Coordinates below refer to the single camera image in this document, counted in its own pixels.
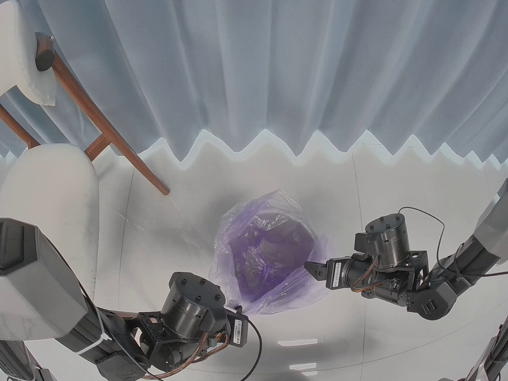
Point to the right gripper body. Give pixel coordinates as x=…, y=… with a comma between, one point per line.
x=337, y=274

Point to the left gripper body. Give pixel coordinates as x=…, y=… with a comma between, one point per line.
x=237, y=330

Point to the purple plastic bag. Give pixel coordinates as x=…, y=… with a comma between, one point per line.
x=254, y=252

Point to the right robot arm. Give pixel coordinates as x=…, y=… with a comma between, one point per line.
x=476, y=252

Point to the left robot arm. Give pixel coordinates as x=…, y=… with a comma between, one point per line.
x=35, y=276

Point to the pale blue curtain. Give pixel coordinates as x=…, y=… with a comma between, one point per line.
x=254, y=54

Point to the white cushioned wooden chair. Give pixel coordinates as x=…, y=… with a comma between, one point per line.
x=47, y=189

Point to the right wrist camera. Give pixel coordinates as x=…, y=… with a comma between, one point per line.
x=364, y=244

